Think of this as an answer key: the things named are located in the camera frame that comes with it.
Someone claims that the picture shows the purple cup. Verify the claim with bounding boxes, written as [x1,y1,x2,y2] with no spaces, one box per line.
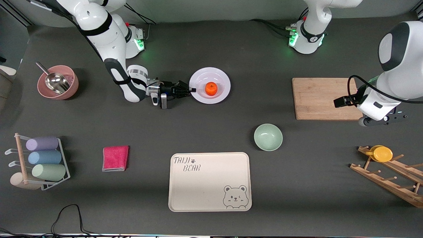
[26,136,59,151]

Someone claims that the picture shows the pale green bowl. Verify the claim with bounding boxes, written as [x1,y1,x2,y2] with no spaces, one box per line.
[254,124,283,151]

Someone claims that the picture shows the wooden cutting board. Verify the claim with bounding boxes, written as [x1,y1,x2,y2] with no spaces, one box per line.
[292,78,364,121]

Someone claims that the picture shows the yellow mug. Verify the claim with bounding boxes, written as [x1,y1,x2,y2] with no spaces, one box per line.
[365,145,393,162]

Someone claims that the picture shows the white round plate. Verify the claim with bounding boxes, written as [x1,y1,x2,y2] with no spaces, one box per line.
[189,67,231,104]

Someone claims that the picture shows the black arm base cables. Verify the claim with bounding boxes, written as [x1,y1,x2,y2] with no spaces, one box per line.
[250,7,309,37]
[124,5,157,43]

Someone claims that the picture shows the thin black table cable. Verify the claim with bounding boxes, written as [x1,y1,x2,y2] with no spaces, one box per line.
[51,204,99,237]

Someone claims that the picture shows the wooden rack rod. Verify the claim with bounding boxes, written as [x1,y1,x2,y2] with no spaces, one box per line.
[15,133,28,184]

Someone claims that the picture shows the black right arm base cables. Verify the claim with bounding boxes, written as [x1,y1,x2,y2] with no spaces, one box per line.
[124,5,157,43]

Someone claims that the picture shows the cream tray with bear print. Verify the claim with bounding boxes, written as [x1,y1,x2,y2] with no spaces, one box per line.
[168,152,252,212]

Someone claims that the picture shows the beige cup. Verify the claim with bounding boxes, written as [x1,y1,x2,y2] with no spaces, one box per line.
[10,172,42,190]

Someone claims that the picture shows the metal scoop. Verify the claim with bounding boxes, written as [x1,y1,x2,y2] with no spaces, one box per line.
[36,62,71,95]

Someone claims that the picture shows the pink bowl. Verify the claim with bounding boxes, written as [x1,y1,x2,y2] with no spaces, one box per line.
[37,65,79,100]

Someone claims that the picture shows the wooden mug rack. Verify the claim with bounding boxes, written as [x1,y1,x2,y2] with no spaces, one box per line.
[350,146,423,208]

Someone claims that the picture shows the blue cup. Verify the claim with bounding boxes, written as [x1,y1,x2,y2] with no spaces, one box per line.
[28,150,62,165]

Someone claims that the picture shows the green cup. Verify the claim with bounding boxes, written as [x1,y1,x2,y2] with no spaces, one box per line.
[32,164,66,181]

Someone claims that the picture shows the black left arm base cables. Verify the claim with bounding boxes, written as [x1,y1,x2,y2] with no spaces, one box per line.
[250,7,309,37]

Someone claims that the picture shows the pink folded cloth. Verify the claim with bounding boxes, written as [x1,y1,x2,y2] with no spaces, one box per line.
[102,145,129,172]

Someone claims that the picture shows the white wire cup rack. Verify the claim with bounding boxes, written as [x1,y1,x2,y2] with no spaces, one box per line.
[5,134,71,191]

